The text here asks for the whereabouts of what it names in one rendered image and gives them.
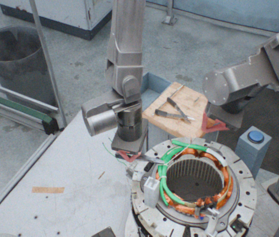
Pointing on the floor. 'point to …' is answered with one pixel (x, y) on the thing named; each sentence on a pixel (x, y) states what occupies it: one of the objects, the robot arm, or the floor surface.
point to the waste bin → (29, 84)
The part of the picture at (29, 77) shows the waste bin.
